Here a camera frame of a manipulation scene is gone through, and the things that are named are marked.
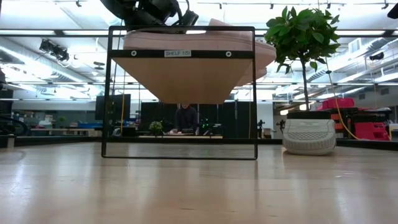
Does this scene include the wooden shelf with black frame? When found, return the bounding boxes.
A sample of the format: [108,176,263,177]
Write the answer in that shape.
[101,25,259,161]

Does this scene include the grey slide sandal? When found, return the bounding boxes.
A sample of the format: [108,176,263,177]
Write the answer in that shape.
[282,119,338,156]

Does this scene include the black monitor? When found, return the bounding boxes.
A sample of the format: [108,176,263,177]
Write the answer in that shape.
[95,93,132,121]

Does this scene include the black ceiling device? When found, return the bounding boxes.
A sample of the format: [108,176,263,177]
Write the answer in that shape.
[39,39,71,63]

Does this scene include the person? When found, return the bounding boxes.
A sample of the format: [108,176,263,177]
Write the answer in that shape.
[173,104,200,135]

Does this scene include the small green plant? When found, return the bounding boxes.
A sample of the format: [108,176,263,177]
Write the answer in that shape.
[148,120,164,136]

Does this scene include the blue bin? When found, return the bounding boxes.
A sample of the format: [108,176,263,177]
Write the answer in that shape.
[77,121,103,129]

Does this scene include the black partition panels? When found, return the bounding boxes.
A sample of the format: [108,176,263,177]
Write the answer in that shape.
[139,101,259,139]

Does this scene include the green plant in black pot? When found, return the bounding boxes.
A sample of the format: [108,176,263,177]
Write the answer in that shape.
[264,6,341,121]

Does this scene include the black tripod device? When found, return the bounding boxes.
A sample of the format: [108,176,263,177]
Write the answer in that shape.
[275,119,287,135]
[256,119,266,139]

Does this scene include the red storage bins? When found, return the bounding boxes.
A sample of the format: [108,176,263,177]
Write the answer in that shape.
[317,98,392,141]

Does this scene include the yellow cable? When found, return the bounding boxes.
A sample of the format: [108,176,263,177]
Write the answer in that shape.
[325,57,363,141]
[120,71,126,136]

